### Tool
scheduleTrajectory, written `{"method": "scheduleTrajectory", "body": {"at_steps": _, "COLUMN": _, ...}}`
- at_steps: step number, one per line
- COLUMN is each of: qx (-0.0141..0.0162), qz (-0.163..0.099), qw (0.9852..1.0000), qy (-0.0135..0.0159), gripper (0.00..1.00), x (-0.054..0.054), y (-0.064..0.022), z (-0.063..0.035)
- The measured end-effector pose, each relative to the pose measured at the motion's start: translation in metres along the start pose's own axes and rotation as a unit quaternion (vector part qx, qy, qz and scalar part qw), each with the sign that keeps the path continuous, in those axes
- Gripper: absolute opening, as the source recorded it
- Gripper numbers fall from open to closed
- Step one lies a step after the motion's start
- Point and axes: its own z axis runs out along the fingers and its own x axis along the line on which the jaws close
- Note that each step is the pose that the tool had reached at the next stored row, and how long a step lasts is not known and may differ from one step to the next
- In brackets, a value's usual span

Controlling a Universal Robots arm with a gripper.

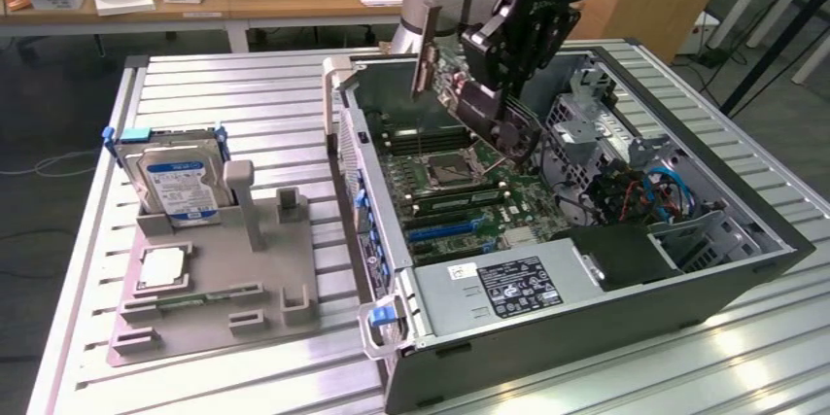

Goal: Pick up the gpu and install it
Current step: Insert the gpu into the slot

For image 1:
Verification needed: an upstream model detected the graphics card with metal bracket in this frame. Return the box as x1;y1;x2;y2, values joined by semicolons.
410;3;545;167

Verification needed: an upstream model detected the grey perforated disk bay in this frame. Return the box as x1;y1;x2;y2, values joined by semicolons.
541;57;645;193

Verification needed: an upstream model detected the metal socket cover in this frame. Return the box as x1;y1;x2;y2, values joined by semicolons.
465;138;514;177

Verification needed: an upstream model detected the CPU socket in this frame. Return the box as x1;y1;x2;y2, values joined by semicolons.
422;153;486;184

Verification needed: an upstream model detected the black power strip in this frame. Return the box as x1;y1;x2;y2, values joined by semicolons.
691;47;749;70

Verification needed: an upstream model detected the installed green RAM stick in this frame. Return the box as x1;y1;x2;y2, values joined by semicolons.
413;190;506;211

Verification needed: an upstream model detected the wooden desk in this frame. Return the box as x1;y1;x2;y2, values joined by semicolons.
0;0;583;54

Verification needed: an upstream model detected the black slanted pole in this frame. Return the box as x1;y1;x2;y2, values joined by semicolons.
717;0;830;119

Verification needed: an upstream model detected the silver chipset heatsink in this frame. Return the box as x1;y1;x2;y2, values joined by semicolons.
502;226;545;247

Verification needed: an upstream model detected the black expansion slot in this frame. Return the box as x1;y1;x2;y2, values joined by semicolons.
410;237;486;257

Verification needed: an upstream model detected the black plastic air shroud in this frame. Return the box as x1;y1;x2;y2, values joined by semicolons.
569;224;683;291

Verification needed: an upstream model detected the grey open disk bay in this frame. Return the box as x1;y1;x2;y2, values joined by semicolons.
646;201;768;274

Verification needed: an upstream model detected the grey power supply unit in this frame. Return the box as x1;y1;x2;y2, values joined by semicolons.
413;238;609;334

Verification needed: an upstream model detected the hard disk with blue carrier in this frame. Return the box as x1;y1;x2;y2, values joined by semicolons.
100;123;235;230

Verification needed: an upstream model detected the blue case latch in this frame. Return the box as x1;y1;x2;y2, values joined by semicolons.
365;306;397;328

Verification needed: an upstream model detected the open black PC case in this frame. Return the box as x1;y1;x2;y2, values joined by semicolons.
322;38;817;415

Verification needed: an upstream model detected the grey parts rack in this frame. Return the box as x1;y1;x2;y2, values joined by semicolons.
107;157;326;368

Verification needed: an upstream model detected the silver CPU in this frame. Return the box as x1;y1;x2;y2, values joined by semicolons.
138;249;188;291

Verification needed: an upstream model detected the blue wire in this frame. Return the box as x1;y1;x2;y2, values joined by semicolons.
643;165;701;223

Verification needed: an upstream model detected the red wire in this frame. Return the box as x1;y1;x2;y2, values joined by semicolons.
617;175;651;223

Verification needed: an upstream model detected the white cable on floor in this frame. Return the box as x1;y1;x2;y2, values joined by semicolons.
0;149;100;179

